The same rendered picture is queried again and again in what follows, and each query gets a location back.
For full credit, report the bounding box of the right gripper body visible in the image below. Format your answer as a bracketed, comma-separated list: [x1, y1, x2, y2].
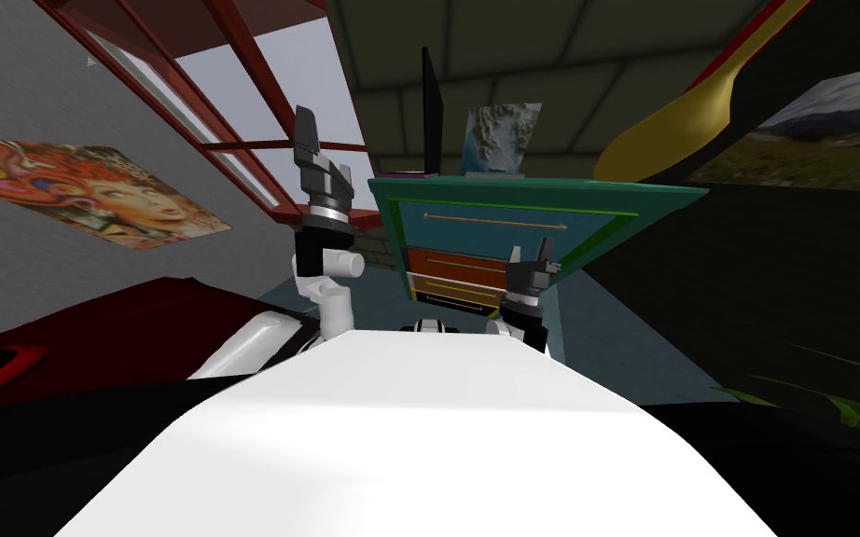
[504, 259, 555, 297]

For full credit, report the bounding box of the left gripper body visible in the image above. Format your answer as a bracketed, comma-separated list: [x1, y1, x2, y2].
[293, 147, 356, 215]

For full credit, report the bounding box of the blue drawer front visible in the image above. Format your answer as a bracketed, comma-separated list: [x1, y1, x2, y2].
[388, 198, 639, 269]

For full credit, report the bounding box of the green dresser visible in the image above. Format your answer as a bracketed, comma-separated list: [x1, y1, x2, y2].
[367, 174, 712, 318]

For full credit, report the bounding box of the orange drawer front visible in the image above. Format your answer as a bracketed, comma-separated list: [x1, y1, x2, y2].
[403, 246, 512, 291]

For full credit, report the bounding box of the red framed window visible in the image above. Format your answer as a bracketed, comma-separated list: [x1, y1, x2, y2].
[33, 0, 385, 231]

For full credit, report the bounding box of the tan drawer front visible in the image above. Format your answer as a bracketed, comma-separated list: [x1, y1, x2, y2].
[407, 271, 509, 307]

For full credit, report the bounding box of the black drawer front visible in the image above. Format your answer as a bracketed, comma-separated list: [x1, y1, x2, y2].
[413, 290, 506, 316]

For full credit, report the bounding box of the black flat screen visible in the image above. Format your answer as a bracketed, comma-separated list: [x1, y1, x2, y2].
[381, 46, 446, 180]

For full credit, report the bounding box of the grey standing photo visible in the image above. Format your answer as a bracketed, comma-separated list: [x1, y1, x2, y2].
[462, 103, 544, 180]

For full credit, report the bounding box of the yellow and red curved shape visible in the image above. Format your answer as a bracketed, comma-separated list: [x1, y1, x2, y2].
[593, 0, 813, 185]

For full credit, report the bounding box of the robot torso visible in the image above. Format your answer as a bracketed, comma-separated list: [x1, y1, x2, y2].
[52, 317, 781, 537]

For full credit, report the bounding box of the colourful woman face painting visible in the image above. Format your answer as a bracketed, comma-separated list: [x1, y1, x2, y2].
[0, 136, 234, 252]

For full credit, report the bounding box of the dark red bed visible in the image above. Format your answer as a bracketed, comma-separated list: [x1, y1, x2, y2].
[0, 276, 306, 419]

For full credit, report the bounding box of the landscape picture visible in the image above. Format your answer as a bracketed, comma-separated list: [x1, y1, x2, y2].
[687, 59, 860, 198]

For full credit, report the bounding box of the green plant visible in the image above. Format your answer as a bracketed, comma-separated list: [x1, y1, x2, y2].
[709, 341, 860, 456]

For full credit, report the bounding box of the brown bar handle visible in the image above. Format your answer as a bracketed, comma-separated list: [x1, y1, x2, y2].
[423, 213, 569, 231]

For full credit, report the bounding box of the yellow bar handle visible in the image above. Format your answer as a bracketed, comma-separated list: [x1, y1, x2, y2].
[425, 280, 500, 298]

